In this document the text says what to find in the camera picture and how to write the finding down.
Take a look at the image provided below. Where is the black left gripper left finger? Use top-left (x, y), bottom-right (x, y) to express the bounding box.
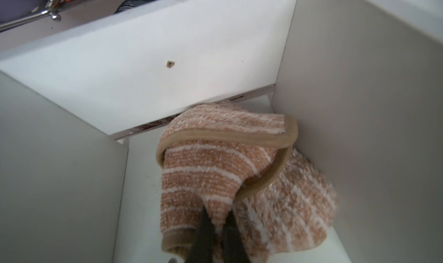
top-left (185, 209), bottom-right (215, 263)

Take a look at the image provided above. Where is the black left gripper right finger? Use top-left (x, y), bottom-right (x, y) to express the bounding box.
top-left (222, 211), bottom-right (250, 263)

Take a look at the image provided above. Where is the white wooden bookshelf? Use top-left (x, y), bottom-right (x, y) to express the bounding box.
top-left (1, 0), bottom-right (443, 263)

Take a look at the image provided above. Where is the black wall shelf tray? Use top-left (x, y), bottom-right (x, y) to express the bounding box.
top-left (1, 0), bottom-right (62, 32)

